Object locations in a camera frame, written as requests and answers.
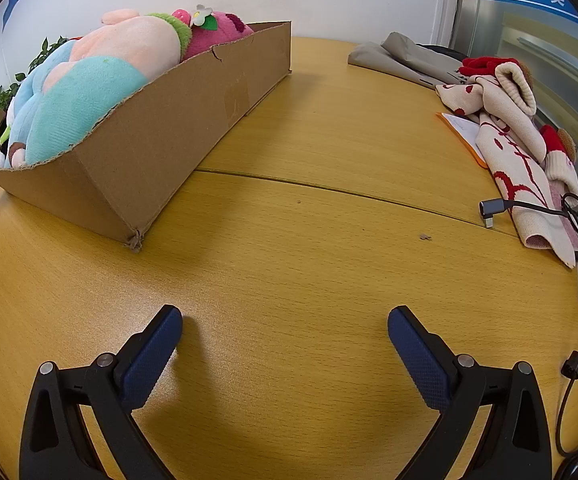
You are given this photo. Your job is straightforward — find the brown cardboard box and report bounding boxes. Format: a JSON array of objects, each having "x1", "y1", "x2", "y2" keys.
[{"x1": 0, "y1": 21, "x2": 293, "y2": 253}]

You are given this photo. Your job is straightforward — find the grey plug cable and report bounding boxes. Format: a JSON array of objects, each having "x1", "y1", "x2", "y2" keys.
[{"x1": 479, "y1": 199, "x2": 578, "y2": 231}]

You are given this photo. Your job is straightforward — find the teal and peach plush toy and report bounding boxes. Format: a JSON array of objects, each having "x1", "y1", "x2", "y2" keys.
[{"x1": 5, "y1": 9, "x2": 192, "y2": 168}]

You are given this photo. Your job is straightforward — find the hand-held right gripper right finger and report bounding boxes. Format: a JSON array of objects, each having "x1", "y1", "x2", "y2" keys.
[{"x1": 387, "y1": 305, "x2": 555, "y2": 480}]

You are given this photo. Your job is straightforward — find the grey folded cloth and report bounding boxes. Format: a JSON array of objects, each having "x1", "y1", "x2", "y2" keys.
[{"x1": 347, "y1": 31, "x2": 470, "y2": 92}]

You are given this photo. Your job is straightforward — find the green leafy plant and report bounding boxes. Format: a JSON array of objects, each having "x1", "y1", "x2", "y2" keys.
[{"x1": 0, "y1": 36, "x2": 70, "y2": 126}]

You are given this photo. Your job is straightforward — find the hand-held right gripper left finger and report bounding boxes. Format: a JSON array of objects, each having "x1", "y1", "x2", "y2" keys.
[{"x1": 19, "y1": 304, "x2": 185, "y2": 480}]

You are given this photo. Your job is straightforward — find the cream and red knit scarf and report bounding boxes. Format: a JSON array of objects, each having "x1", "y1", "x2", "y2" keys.
[{"x1": 436, "y1": 60, "x2": 578, "y2": 268}]

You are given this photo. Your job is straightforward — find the metal framed glass door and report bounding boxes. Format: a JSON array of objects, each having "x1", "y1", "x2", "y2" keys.
[{"x1": 452, "y1": 0, "x2": 578, "y2": 196}]

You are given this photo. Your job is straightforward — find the pink plush toy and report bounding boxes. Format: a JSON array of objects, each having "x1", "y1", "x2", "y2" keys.
[{"x1": 171, "y1": 4, "x2": 255, "y2": 63}]

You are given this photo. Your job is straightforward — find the orange edged paper envelope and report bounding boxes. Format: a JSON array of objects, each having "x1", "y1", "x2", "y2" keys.
[{"x1": 436, "y1": 111, "x2": 490, "y2": 168}]

